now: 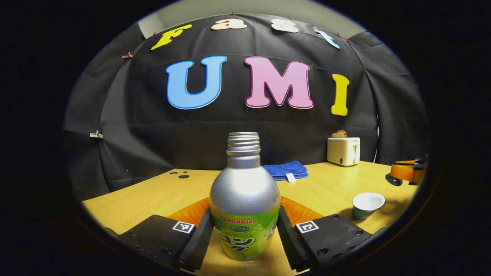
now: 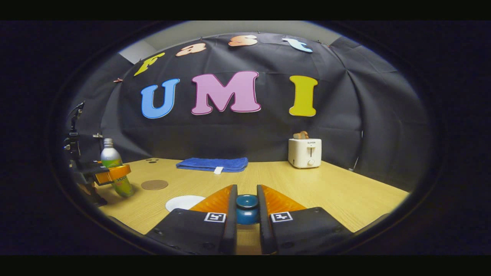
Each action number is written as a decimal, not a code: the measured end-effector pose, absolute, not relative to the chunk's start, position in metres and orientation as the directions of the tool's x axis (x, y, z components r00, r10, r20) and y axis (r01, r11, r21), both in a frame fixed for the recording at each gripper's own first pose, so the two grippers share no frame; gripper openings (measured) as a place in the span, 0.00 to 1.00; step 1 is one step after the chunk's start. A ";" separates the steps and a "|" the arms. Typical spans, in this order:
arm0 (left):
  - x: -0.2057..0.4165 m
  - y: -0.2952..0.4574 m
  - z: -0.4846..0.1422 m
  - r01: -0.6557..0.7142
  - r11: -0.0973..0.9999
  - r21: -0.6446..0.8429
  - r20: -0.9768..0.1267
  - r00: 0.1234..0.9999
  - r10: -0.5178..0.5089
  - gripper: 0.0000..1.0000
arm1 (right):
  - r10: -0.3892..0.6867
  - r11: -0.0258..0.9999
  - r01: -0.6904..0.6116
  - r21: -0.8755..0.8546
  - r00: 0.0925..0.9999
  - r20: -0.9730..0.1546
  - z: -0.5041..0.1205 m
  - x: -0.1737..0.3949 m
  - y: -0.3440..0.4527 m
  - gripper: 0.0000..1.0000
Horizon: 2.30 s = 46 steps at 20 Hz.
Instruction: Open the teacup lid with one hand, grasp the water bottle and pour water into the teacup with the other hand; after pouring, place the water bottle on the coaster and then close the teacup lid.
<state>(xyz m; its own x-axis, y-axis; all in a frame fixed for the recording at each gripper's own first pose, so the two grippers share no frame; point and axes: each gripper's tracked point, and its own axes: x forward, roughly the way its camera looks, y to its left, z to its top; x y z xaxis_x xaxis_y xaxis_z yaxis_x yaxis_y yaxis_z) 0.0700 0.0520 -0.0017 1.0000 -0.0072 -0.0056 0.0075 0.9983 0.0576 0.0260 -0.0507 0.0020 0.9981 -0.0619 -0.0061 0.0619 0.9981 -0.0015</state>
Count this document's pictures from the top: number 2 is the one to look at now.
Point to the teal teacup lid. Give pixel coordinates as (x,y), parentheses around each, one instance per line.
(247,212)

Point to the black backdrop cloth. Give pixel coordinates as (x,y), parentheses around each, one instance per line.
(261,132)

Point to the round brown coaster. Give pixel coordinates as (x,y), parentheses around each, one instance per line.
(154,185)

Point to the silver green water bottle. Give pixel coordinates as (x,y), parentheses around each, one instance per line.
(110,155)

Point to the toast slice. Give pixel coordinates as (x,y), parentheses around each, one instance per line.
(300,135)

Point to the teal teacup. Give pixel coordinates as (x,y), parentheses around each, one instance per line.
(184,203)

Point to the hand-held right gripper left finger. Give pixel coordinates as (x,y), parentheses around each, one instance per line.
(231,230)

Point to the folded blue towel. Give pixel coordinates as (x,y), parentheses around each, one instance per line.
(211,164)

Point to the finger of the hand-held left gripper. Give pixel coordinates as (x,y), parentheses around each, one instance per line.
(92,167)
(113,174)

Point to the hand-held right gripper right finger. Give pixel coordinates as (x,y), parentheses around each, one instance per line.
(264,234)

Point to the white toaster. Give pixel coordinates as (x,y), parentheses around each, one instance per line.
(303,155)

